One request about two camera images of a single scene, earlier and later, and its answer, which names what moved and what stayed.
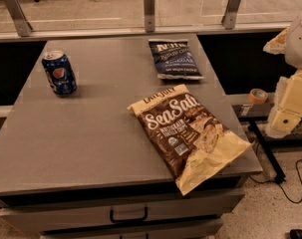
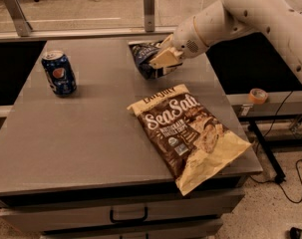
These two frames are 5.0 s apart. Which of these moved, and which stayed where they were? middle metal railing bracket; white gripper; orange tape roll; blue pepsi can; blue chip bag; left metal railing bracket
Moved: blue chip bag; white gripper
Stayed: left metal railing bracket; blue pepsi can; orange tape roll; middle metal railing bracket
